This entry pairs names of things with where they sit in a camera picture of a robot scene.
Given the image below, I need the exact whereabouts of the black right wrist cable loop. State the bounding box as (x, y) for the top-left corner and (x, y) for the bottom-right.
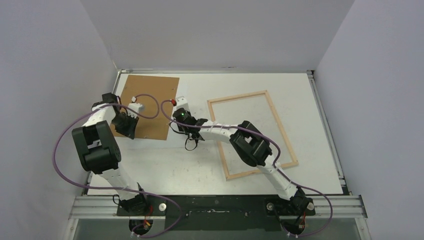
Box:
(184, 136), (200, 152)

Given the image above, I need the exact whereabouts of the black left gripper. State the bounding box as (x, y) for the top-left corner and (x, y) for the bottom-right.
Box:
(111, 112), (139, 140)

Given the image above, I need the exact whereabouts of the brown frame backing board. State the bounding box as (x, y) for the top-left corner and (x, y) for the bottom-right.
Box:
(115, 74), (180, 141)

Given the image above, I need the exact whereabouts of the white photo paper sheet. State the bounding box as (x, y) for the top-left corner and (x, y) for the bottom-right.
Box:
(86, 132), (226, 196)

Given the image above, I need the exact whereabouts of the clear acrylic frame pane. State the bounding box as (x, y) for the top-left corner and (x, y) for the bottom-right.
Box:
(207, 90), (299, 180)

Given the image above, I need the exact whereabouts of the light wooden picture frame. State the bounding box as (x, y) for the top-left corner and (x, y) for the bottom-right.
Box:
(207, 90), (299, 181)

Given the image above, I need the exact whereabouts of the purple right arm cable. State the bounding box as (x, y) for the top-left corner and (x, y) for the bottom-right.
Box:
(160, 98), (334, 239)

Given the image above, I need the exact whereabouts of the aluminium front rail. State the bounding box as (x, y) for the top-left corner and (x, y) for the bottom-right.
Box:
(69, 195), (368, 220)

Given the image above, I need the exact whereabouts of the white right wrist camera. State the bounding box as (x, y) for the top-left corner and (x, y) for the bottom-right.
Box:
(171, 96), (190, 117)

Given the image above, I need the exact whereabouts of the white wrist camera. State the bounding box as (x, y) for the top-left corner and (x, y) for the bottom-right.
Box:
(127, 96), (145, 119)
(171, 96), (190, 117)

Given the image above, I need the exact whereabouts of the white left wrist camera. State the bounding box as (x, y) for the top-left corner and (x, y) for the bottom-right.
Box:
(127, 96), (145, 119)

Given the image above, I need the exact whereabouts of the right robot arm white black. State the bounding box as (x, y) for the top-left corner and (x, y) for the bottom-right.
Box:
(172, 108), (306, 215)

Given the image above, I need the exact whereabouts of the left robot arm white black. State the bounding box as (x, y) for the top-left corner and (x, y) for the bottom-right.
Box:
(71, 93), (149, 216)

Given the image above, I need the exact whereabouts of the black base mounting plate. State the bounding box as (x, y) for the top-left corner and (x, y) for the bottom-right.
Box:
(116, 195), (316, 233)

